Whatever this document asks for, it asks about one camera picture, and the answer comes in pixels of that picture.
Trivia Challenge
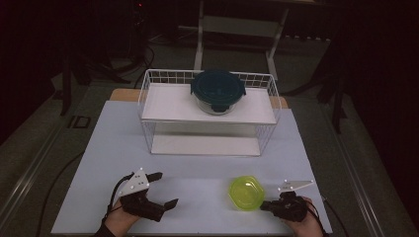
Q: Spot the white wire shelf rack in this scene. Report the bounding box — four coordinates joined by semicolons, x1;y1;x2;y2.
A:
137;68;283;156

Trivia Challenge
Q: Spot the white table mat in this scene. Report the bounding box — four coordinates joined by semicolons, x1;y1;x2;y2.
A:
50;100;333;235

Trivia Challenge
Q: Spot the black floor cable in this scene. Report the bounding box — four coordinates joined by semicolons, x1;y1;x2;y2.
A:
35;151;86;237

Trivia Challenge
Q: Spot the dark blue lidded round container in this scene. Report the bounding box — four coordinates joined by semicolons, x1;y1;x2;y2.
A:
190;68;247;117

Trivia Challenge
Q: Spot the person's right hand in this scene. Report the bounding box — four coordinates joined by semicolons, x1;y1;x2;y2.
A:
286;197;325;237

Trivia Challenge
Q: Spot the white metal desk frame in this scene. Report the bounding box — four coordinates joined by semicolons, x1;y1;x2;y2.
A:
193;0;291;82

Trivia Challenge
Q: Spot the dark metal stand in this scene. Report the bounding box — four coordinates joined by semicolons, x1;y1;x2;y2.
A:
315;33;349;134
58;48;132;117

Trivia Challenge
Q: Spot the yellow-green plastic bowl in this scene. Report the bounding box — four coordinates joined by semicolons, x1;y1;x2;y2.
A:
227;175;266;211

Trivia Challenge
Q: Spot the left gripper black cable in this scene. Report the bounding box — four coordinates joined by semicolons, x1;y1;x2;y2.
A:
103;174;134;225

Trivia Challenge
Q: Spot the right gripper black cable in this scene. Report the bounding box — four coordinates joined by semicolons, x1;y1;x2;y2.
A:
304;197;330;236

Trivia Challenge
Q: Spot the wooden table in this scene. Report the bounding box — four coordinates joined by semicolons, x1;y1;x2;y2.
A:
109;88;290;110

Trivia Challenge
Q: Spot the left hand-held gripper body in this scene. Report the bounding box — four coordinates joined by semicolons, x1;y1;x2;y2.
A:
118;167;166;222

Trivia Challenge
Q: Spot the black floor socket box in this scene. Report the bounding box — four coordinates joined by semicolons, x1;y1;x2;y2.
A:
67;115;92;130

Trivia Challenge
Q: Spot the person's left hand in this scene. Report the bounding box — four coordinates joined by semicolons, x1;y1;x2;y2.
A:
104;201;142;236

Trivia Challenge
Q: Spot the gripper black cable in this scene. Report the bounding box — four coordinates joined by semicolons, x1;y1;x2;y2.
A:
304;197;330;236
103;174;134;225

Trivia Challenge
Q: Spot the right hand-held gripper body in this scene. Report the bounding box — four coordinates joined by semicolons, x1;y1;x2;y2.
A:
276;179;314;222

